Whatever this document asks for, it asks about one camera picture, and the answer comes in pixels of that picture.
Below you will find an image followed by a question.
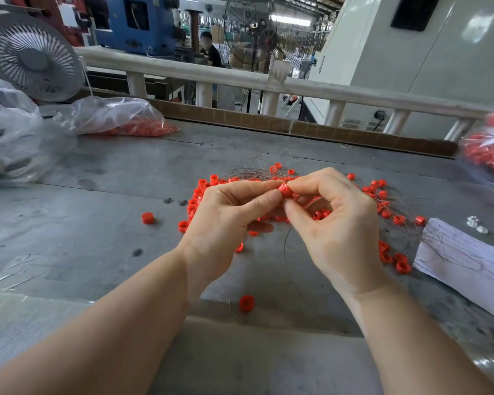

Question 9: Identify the pile of red plastic rings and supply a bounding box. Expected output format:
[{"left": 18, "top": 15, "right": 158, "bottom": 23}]
[{"left": 178, "top": 163, "right": 428, "bottom": 275}]

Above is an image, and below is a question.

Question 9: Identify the bundle of thin metal wires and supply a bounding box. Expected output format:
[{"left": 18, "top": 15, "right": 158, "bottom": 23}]
[{"left": 229, "top": 166, "right": 351, "bottom": 309}]

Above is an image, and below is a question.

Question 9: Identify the white paper sheet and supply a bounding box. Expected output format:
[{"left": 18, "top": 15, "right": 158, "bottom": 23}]
[{"left": 413, "top": 218, "right": 494, "bottom": 326}]

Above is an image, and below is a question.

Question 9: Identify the person's right hand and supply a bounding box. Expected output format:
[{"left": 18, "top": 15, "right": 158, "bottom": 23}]
[{"left": 282, "top": 167, "right": 392, "bottom": 300}]

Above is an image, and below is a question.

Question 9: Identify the red industrial machine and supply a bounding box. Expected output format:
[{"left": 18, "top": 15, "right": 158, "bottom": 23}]
[{"left": 0, "top": 0, "right": 86, "bottom": 46}]

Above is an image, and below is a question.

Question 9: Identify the clear bag with red pieces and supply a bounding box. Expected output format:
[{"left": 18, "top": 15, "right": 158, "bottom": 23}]
[{"left": 54, "top": 96, "right": 181, "bottom": 137}]

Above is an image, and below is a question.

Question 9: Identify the crumpled clear plastic bag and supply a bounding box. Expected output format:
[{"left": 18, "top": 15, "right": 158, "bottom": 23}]
[{"left": 0, "top": 72, "right": 63, "bottom": 184}]

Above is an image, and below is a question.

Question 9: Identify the blue industrial machine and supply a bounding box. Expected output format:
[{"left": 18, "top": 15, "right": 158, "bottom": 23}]
[{"left": 97, "top": 0, "right": 186, "bottom": 58}]

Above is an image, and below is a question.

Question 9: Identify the person's right forearm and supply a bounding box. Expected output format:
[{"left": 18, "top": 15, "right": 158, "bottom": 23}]
[{"left": 346, "top": 282, "right": 494, "bottom": 395}]

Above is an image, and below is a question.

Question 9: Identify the person's left forearm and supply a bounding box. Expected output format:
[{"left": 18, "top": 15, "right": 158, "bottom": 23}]
[{"left": 0, "top": 246, "right": 209, "bottom": 395}]

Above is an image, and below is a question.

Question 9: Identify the black pedestal fan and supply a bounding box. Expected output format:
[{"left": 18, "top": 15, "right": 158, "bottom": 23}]
[{"left": 254, "top": 24, "right": 283, "bottom": 116}]

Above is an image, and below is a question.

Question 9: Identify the person's left hand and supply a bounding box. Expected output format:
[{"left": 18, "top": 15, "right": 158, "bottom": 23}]
[{"left": 177, "top": 178, "right": 285, "bottom": 297}]

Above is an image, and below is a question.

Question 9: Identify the white desk fan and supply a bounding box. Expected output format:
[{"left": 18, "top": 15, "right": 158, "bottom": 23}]
[{"left": 0, "top": 14, "right": 86, "bottom": 104}]

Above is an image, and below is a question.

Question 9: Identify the white metal railing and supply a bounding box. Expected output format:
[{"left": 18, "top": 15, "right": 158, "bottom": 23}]
[{"left": 74, "top": 47, "right": 492, "bottom": 143}]

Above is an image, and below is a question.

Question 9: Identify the large grey machine cabinet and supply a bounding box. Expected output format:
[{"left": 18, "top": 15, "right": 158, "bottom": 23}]
[{"left": 305, "top": 0, "right": 494, "bottom": 140}]

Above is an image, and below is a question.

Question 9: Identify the brown wooden board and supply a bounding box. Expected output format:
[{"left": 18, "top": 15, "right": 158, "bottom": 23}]
[{"left": 78, "top": 88, "right": 459, "bottom": 158}]

